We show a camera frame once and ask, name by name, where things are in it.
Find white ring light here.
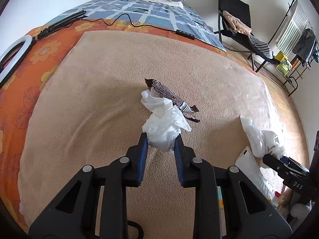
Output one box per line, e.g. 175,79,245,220
1,35,35,88

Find dark garment on rack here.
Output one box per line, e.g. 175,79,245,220
292,28,316,61

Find brown Snickers wrapper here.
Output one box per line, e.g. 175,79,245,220
144,78,201,123

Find striped garment on chair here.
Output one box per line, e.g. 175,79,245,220
249,34,273,59

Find long white snack wrapper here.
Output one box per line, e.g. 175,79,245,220
235,146,274,202

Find white plastic bag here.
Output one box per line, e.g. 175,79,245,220
141,89,191,153
239,116,285,159

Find beige clothes on chair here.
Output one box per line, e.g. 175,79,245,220
222,10,251,36

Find beige fleece blanket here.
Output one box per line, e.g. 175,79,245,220
18,31,283,225

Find blue checkered bed cover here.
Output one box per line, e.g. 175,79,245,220
48,0,225,51

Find white radiator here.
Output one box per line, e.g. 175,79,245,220
275,0,308,56

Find black cable with remote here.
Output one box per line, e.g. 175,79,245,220
81,12,196,41

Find black folding chair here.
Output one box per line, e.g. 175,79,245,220
215,0,280,71

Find black ring light stand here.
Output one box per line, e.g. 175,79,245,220
33,10,87,41

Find black clothes drying rack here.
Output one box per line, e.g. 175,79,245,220
255,0,318,97

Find yellow crate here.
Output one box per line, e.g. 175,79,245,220
275,51,292,76

